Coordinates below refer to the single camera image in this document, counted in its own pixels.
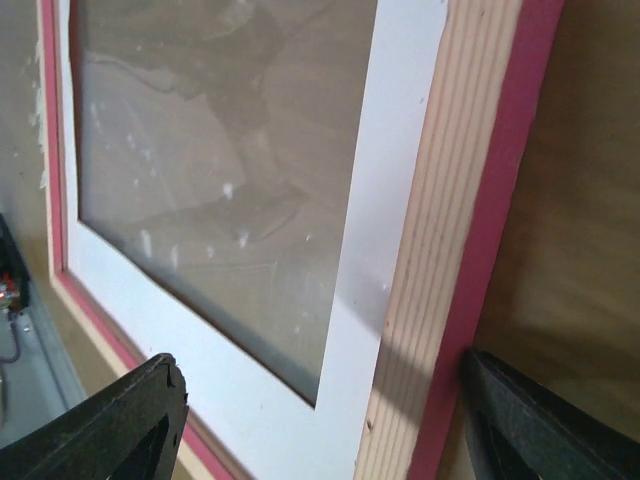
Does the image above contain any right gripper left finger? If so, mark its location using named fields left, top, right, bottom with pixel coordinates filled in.
left=1, top=353, right=189, bottom=479

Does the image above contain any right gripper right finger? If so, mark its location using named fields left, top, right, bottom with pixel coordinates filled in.
left=460, top=348, right=639, bottom=479

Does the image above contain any white photo mat board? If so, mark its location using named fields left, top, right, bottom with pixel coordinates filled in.
left=55, top=1, right=448, bottom=479

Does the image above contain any pink wooden picture frame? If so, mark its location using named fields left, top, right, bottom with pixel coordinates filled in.
left=37, top=1, right=562, bottom=479

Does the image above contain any aluminium front rail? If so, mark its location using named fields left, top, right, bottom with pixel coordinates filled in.
left=1, top=299, right=87, bottom=447

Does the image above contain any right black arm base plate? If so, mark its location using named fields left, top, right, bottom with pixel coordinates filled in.
left=1, top=217, right=30, bottom=313

